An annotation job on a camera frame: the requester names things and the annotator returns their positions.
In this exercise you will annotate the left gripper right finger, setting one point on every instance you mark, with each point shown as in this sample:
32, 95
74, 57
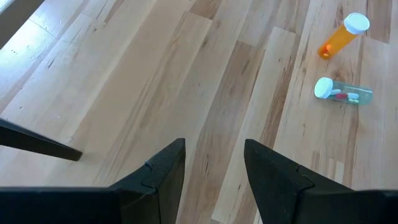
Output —
273, 186

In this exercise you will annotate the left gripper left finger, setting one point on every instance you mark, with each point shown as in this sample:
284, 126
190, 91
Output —
155, 186

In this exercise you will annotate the green medicine bottle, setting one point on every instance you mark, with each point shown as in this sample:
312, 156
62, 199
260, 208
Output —
348, 95

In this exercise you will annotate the orange medicine bottle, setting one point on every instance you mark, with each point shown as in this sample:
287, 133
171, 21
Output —
337, 40

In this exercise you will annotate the wooden shelf black legs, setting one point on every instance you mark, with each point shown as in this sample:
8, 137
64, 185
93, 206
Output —
31, 140

